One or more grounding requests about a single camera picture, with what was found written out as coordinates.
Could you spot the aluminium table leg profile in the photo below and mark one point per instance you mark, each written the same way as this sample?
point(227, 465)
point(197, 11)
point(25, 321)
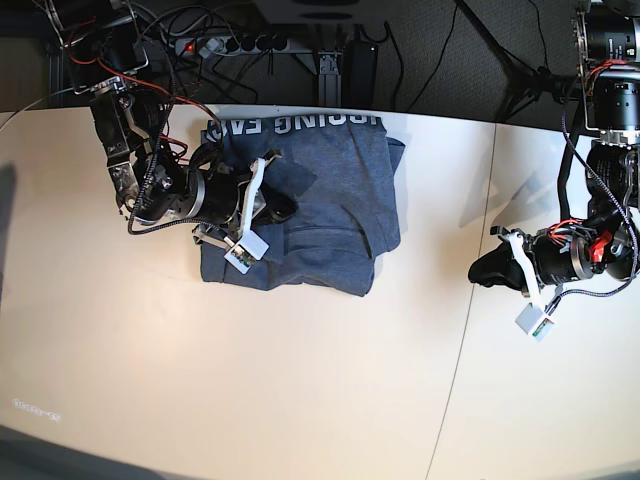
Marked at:
point(325, 66)

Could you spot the white power strip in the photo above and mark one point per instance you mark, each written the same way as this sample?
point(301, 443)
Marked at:
point(205, 47)

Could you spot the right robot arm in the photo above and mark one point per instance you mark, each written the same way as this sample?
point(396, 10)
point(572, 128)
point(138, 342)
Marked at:
point(158, 182)

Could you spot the black power adapter brick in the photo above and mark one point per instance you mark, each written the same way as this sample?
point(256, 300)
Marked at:
point(359, 74)

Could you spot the blue grey T-shirt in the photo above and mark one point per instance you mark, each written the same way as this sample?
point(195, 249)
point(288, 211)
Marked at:
point(339, 170)

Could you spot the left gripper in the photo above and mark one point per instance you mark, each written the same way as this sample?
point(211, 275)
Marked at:
point(508, 265)

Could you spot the small white label sticker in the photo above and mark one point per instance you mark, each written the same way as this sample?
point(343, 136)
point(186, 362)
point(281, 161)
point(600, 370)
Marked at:
point(34, 410)

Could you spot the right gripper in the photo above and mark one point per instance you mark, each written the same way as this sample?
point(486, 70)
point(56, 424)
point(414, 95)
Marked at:
point(271, 207)

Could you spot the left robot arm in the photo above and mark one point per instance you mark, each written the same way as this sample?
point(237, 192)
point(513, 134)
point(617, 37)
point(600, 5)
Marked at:
point(598, 179)

